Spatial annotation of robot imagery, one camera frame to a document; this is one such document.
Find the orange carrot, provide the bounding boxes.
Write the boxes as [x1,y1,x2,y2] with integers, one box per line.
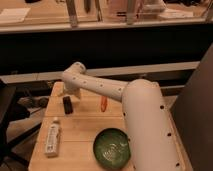
[101,96,107,112]

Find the grey metal post right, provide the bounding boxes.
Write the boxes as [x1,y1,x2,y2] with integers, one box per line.
[126,0,136,25]

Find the white plastic bottle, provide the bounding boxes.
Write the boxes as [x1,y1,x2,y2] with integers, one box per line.
[44,117,60,157]

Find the grey metal post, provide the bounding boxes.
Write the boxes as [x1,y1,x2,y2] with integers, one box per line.
[66,0,78,27]
[126,0,136,25]

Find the white paper sheet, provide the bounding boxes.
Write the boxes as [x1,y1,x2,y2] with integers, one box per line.
[0,8,30,24]

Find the green ceramic bowl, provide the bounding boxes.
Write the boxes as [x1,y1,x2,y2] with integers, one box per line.
[93,128,131,170]

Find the black eraser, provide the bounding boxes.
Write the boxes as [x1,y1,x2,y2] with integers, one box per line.
[63,96,73,114]

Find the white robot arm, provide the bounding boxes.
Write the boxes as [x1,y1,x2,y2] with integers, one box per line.
[62,62,184,171]

